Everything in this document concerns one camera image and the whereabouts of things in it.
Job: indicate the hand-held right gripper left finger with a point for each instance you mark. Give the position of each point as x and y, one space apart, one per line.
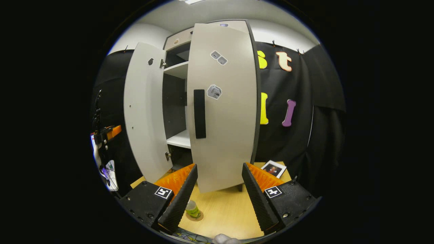
181 200

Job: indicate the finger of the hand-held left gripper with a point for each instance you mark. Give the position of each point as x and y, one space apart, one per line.
114 132

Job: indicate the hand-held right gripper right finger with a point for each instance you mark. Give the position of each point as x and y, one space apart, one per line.
257 200

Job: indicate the green label plastic bottle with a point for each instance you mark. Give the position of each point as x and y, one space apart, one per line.
192 210

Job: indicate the round brown coaster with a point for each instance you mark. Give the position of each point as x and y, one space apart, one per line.
198 217

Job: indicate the grey cabinet door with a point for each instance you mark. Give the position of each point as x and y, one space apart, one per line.
145 112
230 135

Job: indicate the grey cabinet with shelves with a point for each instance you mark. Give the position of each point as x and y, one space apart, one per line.
178 69

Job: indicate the grey cabinet drawer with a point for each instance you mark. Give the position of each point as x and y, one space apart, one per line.
179 39

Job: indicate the book with portrait cover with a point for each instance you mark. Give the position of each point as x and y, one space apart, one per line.
273 168

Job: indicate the black backdrop cloth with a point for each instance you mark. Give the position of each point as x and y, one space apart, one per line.
298 152

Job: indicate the ceiling light panel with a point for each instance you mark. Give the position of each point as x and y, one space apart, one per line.
191 1

